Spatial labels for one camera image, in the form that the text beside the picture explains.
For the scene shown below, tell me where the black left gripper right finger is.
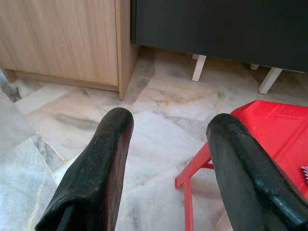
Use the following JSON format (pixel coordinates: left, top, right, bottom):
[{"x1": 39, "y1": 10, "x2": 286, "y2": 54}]
[{"x1": 206, "y1": 113, "x2": 308, "y2": 231}]

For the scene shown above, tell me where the black cabinet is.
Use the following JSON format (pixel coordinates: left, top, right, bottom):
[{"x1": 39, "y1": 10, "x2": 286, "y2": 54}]
[{"x1": 129, "y1": 0, "x2": 308, "y2": 73}]

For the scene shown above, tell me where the purple keychain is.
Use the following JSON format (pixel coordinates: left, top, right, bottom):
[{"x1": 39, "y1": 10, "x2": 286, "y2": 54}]
[{"x1": 300, "y1": 165, "x2": 308, "y2": 186}]

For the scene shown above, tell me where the light wooden cabinet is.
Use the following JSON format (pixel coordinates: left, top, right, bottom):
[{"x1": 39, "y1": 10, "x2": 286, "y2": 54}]
[{"x1": 0, "y1": 0, "x2": 141, "y2": 101}]

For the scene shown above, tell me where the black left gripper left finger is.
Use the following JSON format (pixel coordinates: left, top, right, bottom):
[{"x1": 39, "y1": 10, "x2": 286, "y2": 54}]
[{"x1": 35, "y1": 107, "x2": 134, "y2": 231}]

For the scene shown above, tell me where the red plastic stool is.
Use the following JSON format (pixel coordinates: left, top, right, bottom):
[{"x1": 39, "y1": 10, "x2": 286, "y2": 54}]
[{"x1": 175, "y1": 99, "x2": 308, "y2": 231}]

